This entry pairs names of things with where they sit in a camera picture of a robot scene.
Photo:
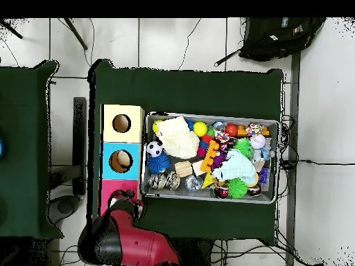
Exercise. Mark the cream waffle cloth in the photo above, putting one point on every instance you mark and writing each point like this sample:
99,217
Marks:
177,138

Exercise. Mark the mint green waffle cloth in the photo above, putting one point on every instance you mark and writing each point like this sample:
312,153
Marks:
235,169

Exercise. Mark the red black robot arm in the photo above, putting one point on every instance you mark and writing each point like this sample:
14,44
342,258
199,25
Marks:
144,243

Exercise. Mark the silver mesh bin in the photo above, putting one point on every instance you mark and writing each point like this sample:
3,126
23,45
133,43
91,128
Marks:
180,191

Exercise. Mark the wooden box three holes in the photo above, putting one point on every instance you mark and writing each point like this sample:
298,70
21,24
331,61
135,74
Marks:
111,166

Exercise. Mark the black white soccer ball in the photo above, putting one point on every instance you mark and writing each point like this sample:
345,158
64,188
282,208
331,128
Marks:
154,149

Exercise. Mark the blue spiky ball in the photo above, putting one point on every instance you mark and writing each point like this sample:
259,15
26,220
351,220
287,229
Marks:
158,163

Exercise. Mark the yellow seamed ball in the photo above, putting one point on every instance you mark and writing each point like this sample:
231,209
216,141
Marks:
200,129

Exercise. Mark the orange toy building block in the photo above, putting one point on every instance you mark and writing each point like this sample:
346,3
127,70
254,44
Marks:
210,156

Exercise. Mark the yellow triangle block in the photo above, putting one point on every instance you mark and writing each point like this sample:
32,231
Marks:
207,181

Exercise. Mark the dark green table cloth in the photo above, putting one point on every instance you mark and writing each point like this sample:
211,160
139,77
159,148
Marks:
180,91
22,124

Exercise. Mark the green spiky ball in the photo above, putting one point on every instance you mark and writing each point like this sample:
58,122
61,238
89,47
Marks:
236,188

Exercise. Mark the white baseball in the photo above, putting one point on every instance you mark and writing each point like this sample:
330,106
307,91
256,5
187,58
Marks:
258,141

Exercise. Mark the black upright panel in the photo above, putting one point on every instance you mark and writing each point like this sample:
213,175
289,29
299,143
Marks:
79,138

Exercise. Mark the grey oval base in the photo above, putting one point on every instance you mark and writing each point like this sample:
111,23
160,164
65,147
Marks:
65,206

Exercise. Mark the black backpack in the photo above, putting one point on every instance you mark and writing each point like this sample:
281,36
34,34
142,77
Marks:
277,38

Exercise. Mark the black tripod leg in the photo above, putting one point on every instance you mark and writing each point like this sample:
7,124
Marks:
76,34
12,32

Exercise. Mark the blue round dish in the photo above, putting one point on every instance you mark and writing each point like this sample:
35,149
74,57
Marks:
1,149

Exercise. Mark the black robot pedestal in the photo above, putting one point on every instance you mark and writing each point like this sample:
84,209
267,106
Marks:
197,253

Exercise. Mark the grey metal rail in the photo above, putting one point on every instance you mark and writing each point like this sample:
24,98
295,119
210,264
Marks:
294,97

